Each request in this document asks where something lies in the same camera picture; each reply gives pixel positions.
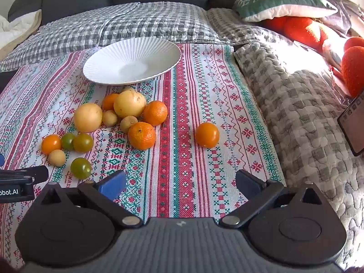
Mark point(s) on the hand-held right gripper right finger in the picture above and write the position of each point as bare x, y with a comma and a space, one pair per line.
246, 182

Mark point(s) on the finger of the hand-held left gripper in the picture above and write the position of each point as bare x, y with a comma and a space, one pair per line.
34, 174
1, 159

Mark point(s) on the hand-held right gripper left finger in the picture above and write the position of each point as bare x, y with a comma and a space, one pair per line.
113, 183

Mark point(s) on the small orange tomato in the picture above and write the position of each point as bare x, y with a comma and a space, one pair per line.
51, 144

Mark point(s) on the mandarin orange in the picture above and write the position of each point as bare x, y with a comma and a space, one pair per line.
155, 113
142, 135

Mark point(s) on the small tan round fruit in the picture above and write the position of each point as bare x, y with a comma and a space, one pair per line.
128, 124
128, 89
57, 157
109, 117

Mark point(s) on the large yellow round fruit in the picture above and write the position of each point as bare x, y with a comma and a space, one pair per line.
130, 104
88, 118

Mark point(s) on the white ribbed plate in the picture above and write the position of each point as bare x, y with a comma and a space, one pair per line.
130, 62

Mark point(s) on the green tomato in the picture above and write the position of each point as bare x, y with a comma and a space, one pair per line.
67, 141
81, 168

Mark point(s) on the green-orange tomato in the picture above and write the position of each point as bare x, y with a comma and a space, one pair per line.
83, 142

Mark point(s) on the red green patterned cloth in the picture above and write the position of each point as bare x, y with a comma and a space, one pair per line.
176, 162

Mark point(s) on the grey knitted blanket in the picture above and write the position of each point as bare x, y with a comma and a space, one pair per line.
298, 113

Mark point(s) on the white cloth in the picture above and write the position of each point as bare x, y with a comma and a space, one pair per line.
17, 25

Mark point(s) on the orange plush toy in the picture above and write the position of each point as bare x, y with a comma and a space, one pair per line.
301, 30
354, 68

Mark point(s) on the grey white checked quilt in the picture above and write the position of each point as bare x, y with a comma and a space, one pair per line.
113, 25

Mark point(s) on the beige grey checked quilt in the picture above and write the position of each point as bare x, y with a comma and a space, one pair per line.
227, 25

